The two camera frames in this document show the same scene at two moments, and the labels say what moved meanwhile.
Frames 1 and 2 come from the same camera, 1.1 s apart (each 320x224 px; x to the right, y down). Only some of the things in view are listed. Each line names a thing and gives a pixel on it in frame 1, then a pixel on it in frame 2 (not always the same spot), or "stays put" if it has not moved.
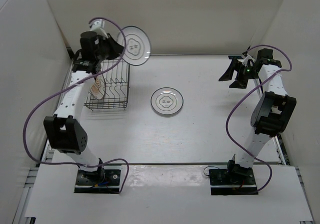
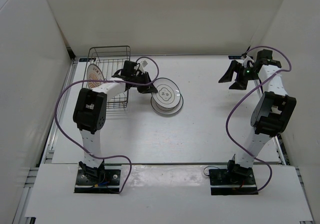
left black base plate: (101, 181) stays put
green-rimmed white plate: (138, 46) → (168, 95)
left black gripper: (116, 48) → (147, 88)
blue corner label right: (235, 57) stays put
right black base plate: (222, 182) stays put
